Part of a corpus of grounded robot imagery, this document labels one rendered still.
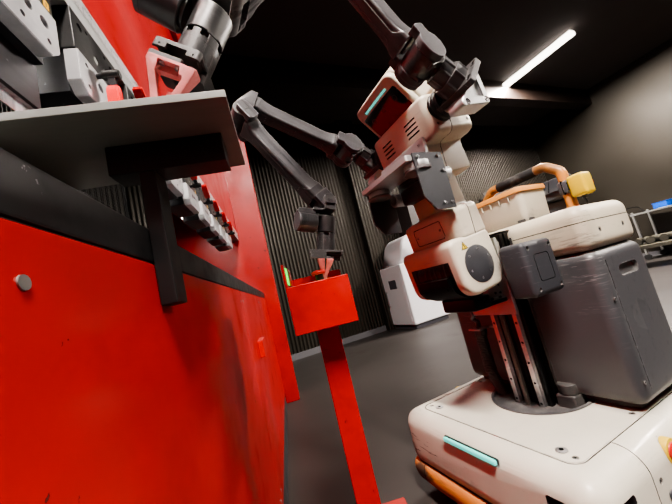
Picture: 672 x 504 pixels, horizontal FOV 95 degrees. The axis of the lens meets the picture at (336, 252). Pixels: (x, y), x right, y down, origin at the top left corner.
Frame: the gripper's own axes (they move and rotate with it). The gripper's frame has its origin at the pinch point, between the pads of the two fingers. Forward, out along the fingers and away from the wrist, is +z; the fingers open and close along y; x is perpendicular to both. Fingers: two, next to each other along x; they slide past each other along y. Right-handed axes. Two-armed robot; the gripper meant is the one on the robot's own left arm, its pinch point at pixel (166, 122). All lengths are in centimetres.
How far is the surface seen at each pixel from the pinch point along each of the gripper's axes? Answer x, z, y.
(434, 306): 225, -36, -367
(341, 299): 37, 15, -33
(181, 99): 6.1, 1.4, 10.3
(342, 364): 44, 31, -40
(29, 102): -18.6, 3.1, -1.7
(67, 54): -23.8, -9.9, -8.8
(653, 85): 515, -511, -335
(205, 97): 8.3, 0.2, 10.3
